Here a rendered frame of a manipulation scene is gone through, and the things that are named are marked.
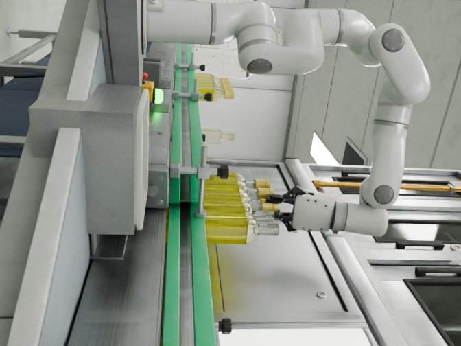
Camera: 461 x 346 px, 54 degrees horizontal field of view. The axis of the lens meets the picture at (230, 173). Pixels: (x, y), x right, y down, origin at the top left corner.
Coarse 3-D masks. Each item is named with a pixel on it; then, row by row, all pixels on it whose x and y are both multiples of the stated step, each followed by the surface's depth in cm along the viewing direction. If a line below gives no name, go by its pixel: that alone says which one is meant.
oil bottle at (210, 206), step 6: (204, 204) 110; (210, 204) 110; (216, 204) 110; (222, 204) 111; (228, 204) 111; (234, 204) 111; (240, 204) 111; (246, 204) 112; (168, 210) 106; (210, 210) 108; (216, 210) 108; (222, 210) 108; (228, 210) 108; (234, 210) 108; (240, 210) 109; (246, 210) 109; (252, 210) 110
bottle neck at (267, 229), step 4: (260, 224) 106; (264, 224) 106; (268, 224) 107; (272, 224) 107; (276, 224) 107; (260, 228) 106; (264, 228) 106; (268, 228) 106; (272, 228) 106; (276, 228) 106; (260, 232) 106; (264, 232) 106; (268, 232) 106; (272, 232) 106; (276, 232) 106
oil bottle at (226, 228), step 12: (216, 216) 105; (228, 216) 106; (240, 216) 106; (252, 216) 107; (216, 228) 103; (228, 228) 103; (240, 228) 103; (252, 228) 104; (216, 240) 104; (228, 240) 104; (240, 240) 105; (252, 240) 105
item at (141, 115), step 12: (144, 96) 79; (144, 108) 74; (144, 120) 87; (144, 132) 88; (144, 144) 89; (144, 156) 90; (144, 168) 92; (144, 180) 93; (144, 192) 92; (144, 204) 88
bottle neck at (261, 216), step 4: (256, 212) 111; (260, 212) 112; (264, 212) 112; (268, 212) 112; (272, 212) 112; (256, 216) 111; (260, 216) 111; (264, 216) 111; (268, 216) 111; (272, 216) 111; (260, 220) 111; (264, 220) 111; (268, 220) 111; (272, 220) 112
